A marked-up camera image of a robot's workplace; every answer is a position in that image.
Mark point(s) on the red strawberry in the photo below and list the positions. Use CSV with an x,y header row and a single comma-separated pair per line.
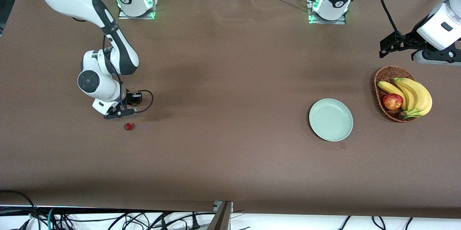
x,y
129,127

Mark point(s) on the pale green round plate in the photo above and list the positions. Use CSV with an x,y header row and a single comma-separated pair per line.
x,y
331,120

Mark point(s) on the brown wicker basket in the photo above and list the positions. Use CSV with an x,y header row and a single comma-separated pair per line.
x,y
387,75

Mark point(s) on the red yellow apple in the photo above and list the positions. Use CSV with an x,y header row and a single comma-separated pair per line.
x,y
392,102

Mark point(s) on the yellow banana bunch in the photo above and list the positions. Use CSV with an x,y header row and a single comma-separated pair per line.
x,y
419,96

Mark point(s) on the brown table cover sheet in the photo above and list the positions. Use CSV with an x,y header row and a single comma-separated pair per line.
x,y
230,78

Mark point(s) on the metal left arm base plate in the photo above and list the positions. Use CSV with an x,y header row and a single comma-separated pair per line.
x,y
327,22

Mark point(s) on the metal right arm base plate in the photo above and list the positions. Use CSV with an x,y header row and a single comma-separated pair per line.
x,y
137,17

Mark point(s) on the aluminium frame post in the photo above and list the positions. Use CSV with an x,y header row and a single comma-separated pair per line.
x,y
221,219

